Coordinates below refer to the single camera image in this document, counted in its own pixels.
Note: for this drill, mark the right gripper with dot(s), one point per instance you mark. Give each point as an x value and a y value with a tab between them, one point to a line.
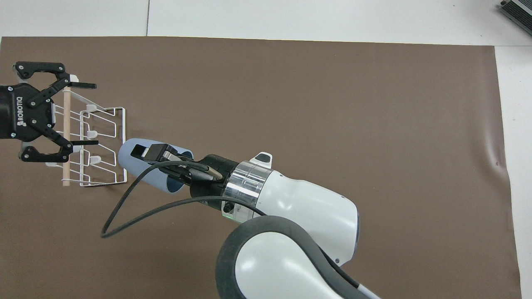
208	185

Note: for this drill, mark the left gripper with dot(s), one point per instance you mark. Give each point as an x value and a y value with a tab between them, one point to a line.
20	112

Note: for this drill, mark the blue-grey cup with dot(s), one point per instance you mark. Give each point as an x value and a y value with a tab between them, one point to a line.
135	168

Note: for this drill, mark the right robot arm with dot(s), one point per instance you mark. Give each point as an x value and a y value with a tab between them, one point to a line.
299	207

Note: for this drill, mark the grey ribbed metal device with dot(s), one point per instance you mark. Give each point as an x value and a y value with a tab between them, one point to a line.
519	10

